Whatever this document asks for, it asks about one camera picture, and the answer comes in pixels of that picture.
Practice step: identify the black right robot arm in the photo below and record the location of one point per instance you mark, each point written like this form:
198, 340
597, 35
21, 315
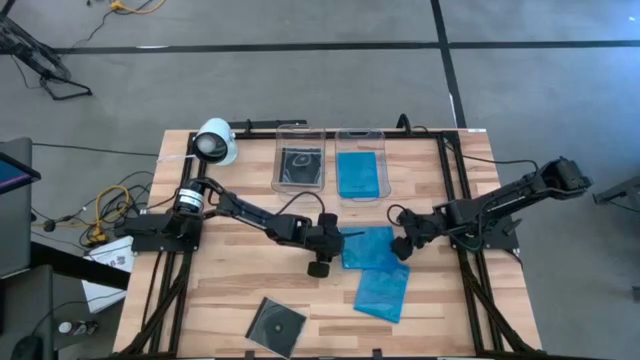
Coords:
500, 200

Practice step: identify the blue plastic disc case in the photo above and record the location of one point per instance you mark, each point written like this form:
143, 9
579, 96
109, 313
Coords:
357, 175
382, 295
367, 247

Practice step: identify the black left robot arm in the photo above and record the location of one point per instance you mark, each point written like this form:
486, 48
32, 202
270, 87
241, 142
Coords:
250, 212

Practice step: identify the clear CD jewel case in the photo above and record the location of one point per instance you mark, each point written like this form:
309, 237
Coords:
300, 167

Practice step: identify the black tripod stand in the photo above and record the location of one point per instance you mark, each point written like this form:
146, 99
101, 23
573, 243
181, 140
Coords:
25, 47

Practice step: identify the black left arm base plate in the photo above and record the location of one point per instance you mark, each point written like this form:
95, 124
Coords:
150, 235

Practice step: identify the black lamp mount bar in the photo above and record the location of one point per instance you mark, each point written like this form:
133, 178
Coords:
270, 123

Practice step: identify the white round cap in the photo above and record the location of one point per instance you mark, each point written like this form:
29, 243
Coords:
65, 327

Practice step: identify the white cylindrical lamp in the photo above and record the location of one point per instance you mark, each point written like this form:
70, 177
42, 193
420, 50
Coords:
220, 140

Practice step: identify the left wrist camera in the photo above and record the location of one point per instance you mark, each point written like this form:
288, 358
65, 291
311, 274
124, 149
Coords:
330, 221

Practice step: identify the black shelf board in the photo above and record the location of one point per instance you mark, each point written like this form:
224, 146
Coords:
75, 265

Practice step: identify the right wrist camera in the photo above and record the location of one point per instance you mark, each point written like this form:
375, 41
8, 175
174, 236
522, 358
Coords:
409, 218

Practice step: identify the dark tablet screen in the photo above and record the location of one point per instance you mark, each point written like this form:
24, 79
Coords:
12, 175

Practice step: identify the black CD case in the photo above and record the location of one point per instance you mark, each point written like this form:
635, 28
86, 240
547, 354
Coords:
275, 327

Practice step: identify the clear plastic bin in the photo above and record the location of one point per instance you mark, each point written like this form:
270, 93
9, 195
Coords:
385, 170
276, 165

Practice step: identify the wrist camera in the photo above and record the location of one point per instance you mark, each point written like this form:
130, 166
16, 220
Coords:
409, 218
330, 221

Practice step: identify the black computer mouse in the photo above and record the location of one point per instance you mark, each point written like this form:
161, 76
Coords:
27, 350

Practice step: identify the grey cabinet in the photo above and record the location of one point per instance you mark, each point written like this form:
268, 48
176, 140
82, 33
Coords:
15, 225

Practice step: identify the black aluminium table frame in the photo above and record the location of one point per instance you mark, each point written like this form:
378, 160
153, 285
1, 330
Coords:
330, 135

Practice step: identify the black stand foot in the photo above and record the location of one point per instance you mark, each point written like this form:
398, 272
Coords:
620, 192

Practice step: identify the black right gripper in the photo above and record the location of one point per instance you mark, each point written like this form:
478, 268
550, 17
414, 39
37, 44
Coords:
401, 248

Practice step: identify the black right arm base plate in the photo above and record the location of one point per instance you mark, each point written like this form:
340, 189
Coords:
500, 237

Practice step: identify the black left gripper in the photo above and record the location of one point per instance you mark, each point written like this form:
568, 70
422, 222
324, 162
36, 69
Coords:
318, 269

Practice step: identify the white paper box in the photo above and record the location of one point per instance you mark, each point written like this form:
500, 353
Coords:
102, 300

